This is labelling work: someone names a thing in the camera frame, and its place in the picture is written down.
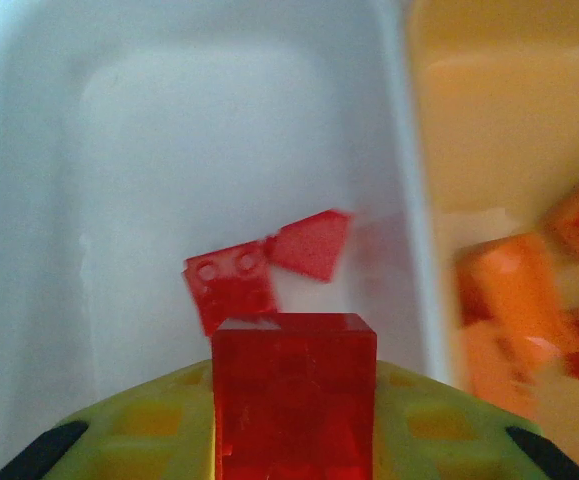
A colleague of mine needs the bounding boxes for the orange plastic container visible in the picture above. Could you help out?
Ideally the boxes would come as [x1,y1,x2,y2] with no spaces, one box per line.
[398,0,579,480]

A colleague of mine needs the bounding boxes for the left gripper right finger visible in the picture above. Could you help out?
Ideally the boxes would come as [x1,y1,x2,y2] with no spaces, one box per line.
[374,359,579,480]

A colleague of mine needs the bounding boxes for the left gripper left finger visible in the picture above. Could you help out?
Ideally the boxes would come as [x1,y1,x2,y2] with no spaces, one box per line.
[0,358,216,480]

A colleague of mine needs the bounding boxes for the white plastic container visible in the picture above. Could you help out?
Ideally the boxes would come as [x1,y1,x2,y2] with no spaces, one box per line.
[0,0,458,451]

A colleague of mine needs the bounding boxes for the red lego brick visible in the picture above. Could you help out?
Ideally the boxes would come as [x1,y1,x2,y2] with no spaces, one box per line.
[182,241,280,337]
[267,208,355,285]
[211,312,378,480]

